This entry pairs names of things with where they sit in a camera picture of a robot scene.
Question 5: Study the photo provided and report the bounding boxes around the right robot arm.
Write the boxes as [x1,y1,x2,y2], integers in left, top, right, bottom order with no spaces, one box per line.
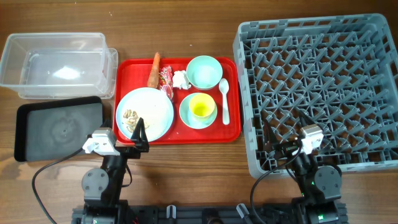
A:
[263,112,342,223]

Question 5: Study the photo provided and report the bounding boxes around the red snack wrapper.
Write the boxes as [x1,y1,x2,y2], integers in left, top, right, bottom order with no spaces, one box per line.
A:
[158,65,174,100]

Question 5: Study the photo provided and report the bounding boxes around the red serving tray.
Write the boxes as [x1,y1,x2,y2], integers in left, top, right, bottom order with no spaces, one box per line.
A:
[114,57,241,145]

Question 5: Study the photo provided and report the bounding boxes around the yellow cup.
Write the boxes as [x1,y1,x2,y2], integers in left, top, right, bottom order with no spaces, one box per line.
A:
[189,93,216,121]

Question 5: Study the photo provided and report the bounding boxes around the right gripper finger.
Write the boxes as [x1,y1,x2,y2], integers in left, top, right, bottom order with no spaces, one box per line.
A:
[262,119,279,146]
[299,111,314,128]

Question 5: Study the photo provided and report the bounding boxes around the clear plastic bin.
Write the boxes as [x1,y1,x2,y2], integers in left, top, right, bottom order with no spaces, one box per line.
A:
[1,32,118,100]

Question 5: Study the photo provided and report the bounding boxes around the light blue small bowl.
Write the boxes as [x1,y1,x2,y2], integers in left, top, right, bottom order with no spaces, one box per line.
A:
[179,93,218,129]

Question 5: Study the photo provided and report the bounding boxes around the white tissue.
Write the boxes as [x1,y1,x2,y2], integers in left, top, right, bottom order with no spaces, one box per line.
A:
[172,70,191,90]

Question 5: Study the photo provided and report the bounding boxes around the white plastic spoon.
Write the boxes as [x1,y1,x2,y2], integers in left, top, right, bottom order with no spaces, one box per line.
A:
[219,78,230,125]

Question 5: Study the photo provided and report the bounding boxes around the peanut shells food scraps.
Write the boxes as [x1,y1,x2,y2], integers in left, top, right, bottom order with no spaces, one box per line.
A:
[123,109,140,133]

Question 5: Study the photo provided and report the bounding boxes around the mint green bowl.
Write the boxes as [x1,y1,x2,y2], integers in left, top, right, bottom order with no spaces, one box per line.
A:
[186,55,223,90]

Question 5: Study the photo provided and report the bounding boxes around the black tray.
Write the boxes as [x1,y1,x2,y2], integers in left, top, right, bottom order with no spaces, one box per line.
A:
[14,96,103,162]

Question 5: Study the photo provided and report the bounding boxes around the grey dishwasher rack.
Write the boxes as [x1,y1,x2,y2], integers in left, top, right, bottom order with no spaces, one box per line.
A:
[233,14,397,178]

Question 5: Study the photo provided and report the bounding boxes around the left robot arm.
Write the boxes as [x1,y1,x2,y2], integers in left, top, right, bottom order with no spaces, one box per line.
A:
[73,118,149,224]

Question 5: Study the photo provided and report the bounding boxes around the orange carrot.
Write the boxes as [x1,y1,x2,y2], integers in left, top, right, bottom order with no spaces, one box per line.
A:
[147,52,160,88]

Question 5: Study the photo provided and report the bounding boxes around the large light blue plate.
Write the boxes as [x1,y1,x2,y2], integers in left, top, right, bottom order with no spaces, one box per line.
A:
[115,87,174,142]

